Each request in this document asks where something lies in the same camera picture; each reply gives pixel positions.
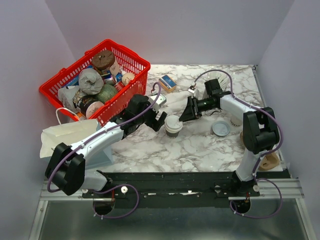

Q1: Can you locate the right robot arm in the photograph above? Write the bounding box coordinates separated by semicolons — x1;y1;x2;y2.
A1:
179;79;280;196

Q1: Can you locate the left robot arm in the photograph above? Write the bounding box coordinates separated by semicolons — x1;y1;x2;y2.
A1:
45;94;167;198

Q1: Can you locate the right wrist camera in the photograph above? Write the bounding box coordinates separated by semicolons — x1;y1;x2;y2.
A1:
188;85;200;99

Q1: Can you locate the black labelled tub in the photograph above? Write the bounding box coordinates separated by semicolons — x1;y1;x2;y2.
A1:
77;95;104;119

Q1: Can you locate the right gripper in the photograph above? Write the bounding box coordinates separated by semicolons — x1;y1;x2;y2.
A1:
178;95;216;123

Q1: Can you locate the green melon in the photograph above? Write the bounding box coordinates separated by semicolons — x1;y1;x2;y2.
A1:
94;84;118;104

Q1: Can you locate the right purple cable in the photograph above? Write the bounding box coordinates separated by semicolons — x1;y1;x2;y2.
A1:
193;69;285;220

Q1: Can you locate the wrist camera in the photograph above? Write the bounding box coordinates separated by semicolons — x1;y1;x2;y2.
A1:
149;94;167;112
188;85;200;99

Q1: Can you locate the black mounting rail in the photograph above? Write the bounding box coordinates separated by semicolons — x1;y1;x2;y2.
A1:
82;171;292;209

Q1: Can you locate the white coffee cup lid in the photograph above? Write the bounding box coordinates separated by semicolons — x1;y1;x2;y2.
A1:
164;115;183;129

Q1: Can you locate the grey crumpled paper bag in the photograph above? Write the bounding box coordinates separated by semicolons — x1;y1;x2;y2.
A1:
78;68;104;95

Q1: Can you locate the brown round lid container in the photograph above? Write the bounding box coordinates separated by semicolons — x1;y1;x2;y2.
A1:
91;50;116;71

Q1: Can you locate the red plastic shopping basket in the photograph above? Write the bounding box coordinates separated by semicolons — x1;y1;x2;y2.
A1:
39;39;151;126

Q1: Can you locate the brown cardboard cup carrier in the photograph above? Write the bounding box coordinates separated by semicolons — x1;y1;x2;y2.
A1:
239;131;280;172

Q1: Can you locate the small blue orange box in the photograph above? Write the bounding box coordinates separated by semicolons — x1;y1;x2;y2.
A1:
158;74;177;93

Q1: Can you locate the white paper bag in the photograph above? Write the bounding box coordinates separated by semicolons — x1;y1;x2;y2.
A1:
39;116;114;169

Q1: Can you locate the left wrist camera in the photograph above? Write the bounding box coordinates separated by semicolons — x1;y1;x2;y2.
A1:
149;94;167;112

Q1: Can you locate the purple cable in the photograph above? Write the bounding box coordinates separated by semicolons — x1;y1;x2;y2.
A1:
193;69;285;220
46;82;162;220

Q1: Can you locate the white printed plastic bag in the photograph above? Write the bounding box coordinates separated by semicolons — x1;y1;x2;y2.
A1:
57;85;87;113

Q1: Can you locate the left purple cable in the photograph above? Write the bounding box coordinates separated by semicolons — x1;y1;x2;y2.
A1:
46;82;162;220

